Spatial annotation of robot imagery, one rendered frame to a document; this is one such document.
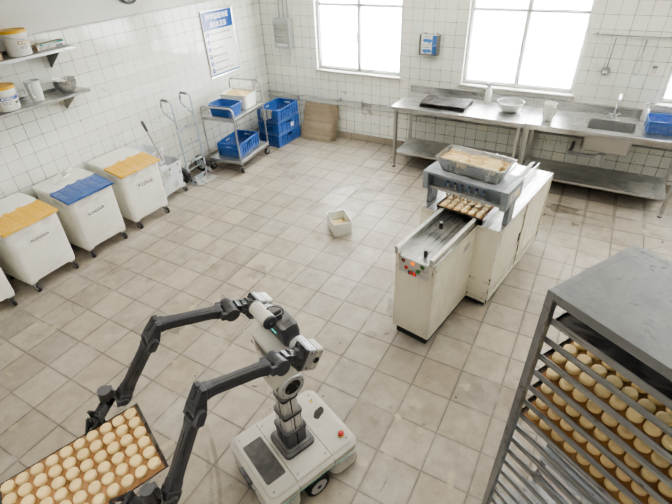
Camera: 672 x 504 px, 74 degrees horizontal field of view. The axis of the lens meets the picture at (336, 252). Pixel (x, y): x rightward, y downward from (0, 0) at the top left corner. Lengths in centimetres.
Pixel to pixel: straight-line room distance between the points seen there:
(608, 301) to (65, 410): 359
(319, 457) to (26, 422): 222
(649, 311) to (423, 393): 215
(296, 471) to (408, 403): 101
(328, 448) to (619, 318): 191
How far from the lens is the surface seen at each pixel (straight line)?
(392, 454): 326
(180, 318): 225
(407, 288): 354
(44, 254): 523
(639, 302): 172
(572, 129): 591
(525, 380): 194
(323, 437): 301
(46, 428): 402
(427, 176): 384
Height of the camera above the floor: 281
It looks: 36 degrees down
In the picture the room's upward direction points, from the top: 3 degrees counter-clockwise
